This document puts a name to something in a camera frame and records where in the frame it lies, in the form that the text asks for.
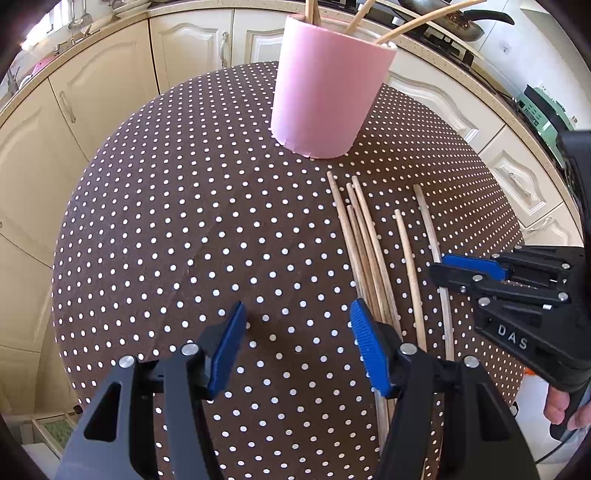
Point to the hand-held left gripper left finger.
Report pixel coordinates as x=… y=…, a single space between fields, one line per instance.
x=228 y=346

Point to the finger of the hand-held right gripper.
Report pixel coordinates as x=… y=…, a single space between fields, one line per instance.
x=471 y=264
x=455 y=277

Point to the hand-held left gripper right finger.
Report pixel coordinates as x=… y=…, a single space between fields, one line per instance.
x=367 y=341

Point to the long wooden chopstick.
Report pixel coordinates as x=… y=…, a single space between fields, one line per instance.
x=429 y=226
x=308 y=10
x=360 y=16
x=316 y=11
x=427 y=19

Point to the pile of wooden chopsticks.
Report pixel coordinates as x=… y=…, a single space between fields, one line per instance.
x=358 y=249

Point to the pink cup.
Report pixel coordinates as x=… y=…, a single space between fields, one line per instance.
x=323 y=92

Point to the person's right hand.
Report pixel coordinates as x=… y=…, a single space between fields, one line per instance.
x=556 y=408

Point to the brown polka-dot tablecloth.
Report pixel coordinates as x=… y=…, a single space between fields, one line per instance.
x=184 y=207

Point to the green countertop appliance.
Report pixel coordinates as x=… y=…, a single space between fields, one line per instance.
x=540 y=115

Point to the black glass gas hob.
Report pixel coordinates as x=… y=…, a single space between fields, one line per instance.
x=455 y=48

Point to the speckled stone countertop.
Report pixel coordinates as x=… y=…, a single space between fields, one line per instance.
x=92 y=34

